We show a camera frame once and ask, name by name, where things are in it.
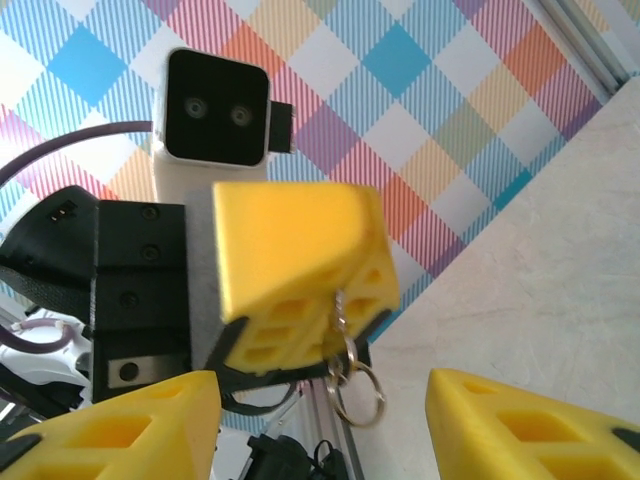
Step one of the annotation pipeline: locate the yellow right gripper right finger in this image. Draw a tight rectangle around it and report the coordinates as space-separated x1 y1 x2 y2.
427 368 640 480

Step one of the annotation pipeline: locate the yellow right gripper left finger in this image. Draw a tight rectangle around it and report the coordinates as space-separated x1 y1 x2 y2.
0 369 221 480

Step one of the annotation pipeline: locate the small key with metal ring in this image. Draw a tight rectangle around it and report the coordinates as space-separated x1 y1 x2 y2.
323 288 389 428

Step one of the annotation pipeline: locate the long aluminium base rail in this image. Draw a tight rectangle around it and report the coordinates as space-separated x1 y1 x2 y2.
264 377 366 480

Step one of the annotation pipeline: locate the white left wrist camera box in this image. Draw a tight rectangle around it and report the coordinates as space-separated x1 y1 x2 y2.
152 48 296 201

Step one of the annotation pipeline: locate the aluminium frame post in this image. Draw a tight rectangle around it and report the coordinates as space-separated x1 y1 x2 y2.
547 0 640 99

